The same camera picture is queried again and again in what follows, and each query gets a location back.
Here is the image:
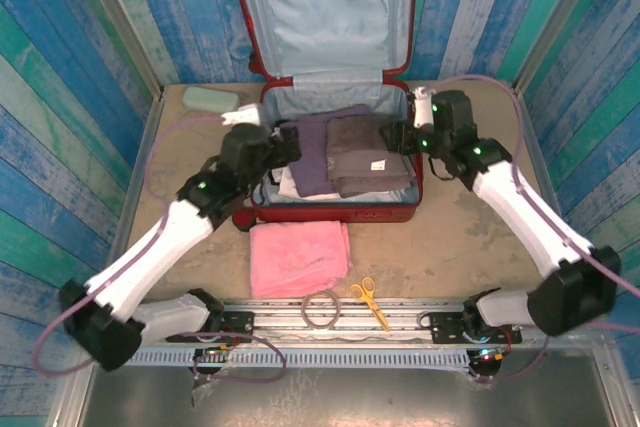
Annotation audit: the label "purple towel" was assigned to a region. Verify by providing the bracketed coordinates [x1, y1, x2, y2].
[279, 104, 374, 198]

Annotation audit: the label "white printed t-shirt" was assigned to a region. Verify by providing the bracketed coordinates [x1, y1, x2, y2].
[276, 166, 342, 201]

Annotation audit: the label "grey towel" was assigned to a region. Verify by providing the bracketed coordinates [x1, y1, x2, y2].
[325, 117, 417, 199]

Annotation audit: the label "pink towel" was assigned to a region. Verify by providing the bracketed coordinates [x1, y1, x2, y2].
[248, 220, 355, 300]

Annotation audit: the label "red hard-shell suitcase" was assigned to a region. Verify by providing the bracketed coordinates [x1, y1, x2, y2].
[212, 0, 425, 233]

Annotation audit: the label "mint green sponge block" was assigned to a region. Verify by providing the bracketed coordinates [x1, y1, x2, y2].
[181, 86, 244, 115]

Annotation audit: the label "clear tape roll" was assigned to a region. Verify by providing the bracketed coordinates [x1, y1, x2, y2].
[301, 289, 342, 331]

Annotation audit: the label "steel sheet panel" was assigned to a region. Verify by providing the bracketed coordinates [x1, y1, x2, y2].
[79, 364, 617, 427]

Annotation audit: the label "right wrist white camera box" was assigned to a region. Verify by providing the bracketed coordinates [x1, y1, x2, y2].
[410, 86, 435, 129]

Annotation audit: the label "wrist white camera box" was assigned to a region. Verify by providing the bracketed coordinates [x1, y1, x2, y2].
[410, 86, 435, 129]
[221, 103, 264, 127]

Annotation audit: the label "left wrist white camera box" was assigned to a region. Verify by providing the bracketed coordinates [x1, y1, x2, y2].
[221, 103, 264, 127]

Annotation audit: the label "aluminium table side rail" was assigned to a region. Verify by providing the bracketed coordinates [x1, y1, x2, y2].
[510, 86, 591, 307]
[94, 91, 167, 307]

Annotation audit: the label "aluminium frame post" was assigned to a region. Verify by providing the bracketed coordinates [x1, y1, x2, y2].
[69, 0, 166, 101]
[513, 0, 609, 96]

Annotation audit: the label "yellow-handled scissors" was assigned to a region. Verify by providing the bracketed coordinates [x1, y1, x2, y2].
[348, 276, 391, 333]

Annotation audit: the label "aluminium mounting rail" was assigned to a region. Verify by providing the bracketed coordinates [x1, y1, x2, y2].
[74, 298, 609, 349]

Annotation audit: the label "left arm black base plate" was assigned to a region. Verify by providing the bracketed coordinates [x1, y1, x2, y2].
[165, 311, 255, 344]

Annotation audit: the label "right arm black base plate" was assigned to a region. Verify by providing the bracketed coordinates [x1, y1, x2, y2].
[430, 311, 522, 346]

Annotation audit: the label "white slotted cable duct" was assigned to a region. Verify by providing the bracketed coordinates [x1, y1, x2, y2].
[94, 349, 471, 369]

